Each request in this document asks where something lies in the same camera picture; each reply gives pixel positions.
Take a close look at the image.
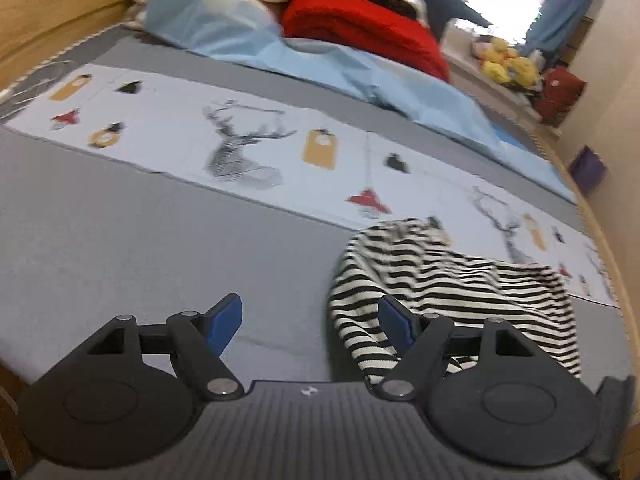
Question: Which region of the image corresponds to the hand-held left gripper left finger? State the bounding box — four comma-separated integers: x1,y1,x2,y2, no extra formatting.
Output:
62,293,245,402

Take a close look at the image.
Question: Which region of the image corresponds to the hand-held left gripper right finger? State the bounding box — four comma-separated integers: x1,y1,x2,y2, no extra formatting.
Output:
370,295,553,402

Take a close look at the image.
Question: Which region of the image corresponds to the striped hooded sweater white vest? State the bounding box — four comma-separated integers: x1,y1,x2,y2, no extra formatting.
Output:
327,217,583,378

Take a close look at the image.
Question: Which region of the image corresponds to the bright blue cloth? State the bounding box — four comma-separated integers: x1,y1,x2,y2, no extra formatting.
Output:
492,127,533,153

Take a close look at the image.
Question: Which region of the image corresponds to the window sill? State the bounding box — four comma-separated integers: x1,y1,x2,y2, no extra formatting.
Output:
445,25,561,136

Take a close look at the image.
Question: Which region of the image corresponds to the red cushion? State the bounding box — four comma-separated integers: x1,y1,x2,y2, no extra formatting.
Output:
532,67,586,126

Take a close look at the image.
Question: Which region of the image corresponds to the yellow plush toy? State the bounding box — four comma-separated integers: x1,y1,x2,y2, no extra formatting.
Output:
510,55,542,87
480,37,518,83

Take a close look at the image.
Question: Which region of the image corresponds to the light blue quilt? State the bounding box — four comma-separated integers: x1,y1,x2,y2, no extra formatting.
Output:
145,0,576,203

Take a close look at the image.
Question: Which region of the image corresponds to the red blanket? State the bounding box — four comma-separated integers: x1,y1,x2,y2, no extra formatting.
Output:
280,0,451,81

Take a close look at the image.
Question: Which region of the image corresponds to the dark teal shark plush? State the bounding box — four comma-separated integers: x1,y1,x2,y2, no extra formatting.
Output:
390,0,493,43

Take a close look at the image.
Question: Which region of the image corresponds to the wooden headboard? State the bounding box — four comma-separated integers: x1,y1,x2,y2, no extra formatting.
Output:
0,0,131,91

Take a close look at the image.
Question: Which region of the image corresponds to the blue curtain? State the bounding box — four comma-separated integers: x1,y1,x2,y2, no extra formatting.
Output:
520,0,628,58

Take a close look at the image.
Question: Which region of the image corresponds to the wooden bed frame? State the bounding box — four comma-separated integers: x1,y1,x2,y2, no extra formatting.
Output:
540,130,640,376

